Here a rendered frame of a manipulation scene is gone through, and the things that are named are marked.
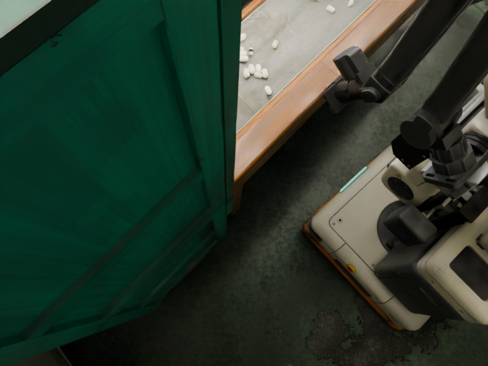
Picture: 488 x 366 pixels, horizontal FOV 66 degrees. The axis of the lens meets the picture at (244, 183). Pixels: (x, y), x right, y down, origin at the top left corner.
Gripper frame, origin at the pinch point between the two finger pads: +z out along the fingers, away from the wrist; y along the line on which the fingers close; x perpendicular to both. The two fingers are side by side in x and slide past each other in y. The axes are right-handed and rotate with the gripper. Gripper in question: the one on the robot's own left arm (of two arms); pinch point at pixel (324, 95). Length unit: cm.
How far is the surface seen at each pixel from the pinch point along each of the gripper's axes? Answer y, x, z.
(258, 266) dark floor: 39, 67, 77
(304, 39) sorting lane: -24.8, -11.8, 35.6
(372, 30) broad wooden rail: -45, 0, 27
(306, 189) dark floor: -7, 56, 83
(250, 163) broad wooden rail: 23.9, 7.1, 22.3
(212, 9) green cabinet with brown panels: 39, -30, -61
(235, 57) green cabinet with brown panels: 36, -25, -53
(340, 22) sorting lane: -41, -8, 34
